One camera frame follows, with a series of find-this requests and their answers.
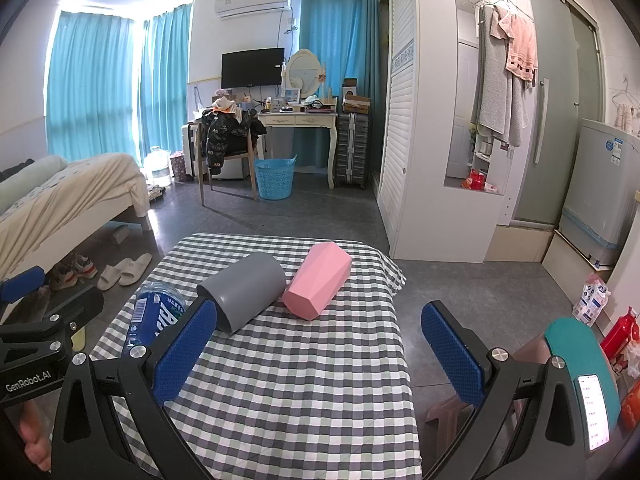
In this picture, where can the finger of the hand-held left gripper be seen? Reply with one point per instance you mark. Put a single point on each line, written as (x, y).
(75, 307)
(21, 282)

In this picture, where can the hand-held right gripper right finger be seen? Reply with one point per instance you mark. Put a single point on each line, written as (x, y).
(450, 355)

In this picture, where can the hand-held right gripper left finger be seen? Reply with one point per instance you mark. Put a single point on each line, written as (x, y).
(181, 347)

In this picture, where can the grey cup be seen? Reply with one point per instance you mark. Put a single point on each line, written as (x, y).
(245, 290)

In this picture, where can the pink faceted cup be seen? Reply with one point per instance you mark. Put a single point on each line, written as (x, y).
(317, 280)

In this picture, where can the person's left hand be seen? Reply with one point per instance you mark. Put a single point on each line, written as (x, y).
(36, 442)

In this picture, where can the yellow slipper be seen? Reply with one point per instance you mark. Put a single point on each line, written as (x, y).
(80, 337)

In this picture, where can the grey and orange sneaker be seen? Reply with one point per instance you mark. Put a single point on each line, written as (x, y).
(85, 267)
(62, 277)

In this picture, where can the blue label water bottle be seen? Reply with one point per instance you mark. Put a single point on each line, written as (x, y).
(150, 312)

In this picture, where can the white slipper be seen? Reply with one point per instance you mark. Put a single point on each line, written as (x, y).
(137, 267)
(112, 276)

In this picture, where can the bed with beige blanket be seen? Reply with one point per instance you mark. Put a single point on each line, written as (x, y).
(65, 200)

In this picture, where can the pale green pillow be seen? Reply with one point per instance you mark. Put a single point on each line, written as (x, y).
(30, 180)

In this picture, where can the checkered tablecloth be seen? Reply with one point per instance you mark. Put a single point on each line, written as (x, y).
(300, 390)

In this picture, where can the white detergent bag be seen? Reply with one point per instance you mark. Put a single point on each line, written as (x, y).
(592, 300)

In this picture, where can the white leaning board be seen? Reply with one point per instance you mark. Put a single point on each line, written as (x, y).
(570, 260)

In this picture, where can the lit smartphone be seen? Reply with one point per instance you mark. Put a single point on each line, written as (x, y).
(594, 412)

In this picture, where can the clear water jug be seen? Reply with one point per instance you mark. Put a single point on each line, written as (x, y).
(156, 166)

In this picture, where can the red plastic bottle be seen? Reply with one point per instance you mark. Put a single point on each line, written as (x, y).
(620, 332)

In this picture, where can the pink patterned bag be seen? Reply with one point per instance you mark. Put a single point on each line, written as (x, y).
(178, 167)

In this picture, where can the red snack packet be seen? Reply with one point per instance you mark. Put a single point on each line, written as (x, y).
(474, 180)

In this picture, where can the blue plastic laundry basket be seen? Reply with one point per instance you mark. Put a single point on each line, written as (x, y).
(274, 177)

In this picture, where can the wooden chair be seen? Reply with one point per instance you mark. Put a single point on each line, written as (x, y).
(235, 160)

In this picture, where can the wide teal window curtain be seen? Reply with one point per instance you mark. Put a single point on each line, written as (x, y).
(90, 90)

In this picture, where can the black patterned jacket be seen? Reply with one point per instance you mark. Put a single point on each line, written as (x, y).
(225, 135)

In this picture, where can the grey washing machine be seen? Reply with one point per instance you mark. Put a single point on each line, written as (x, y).
(600, 190)

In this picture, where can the grey ribbed suitcase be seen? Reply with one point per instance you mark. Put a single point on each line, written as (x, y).
(352, 150)

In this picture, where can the orange and white cloth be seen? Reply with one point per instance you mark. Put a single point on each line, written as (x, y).
(226, 109)

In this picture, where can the narrow teal window curtain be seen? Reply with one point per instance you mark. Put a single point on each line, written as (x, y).
(165, 80)

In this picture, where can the white wardrobe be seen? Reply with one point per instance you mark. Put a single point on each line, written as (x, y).
(405, 110)

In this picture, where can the cream dressing table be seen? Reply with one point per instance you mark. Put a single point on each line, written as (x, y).
(300, 120)

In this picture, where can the grey hanging towel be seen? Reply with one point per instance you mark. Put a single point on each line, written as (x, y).
(495, 95)

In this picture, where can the frosted glass door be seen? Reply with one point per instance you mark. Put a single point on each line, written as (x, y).
(560, 110)

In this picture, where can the cardboard box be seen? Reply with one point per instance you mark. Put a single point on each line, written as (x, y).
(356, 102)

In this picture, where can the black television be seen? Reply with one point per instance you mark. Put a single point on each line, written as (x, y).
(252, 67)

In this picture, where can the oval vanity mirror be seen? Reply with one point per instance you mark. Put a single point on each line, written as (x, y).
(304, 72)

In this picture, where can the pink hanging towel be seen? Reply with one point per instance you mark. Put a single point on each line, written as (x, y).
(522, 50)

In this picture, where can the tall teal curtain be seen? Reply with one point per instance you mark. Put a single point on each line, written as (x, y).
(340, 35)

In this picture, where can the white air conditioner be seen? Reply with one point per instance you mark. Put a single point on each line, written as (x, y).
(252, 4)

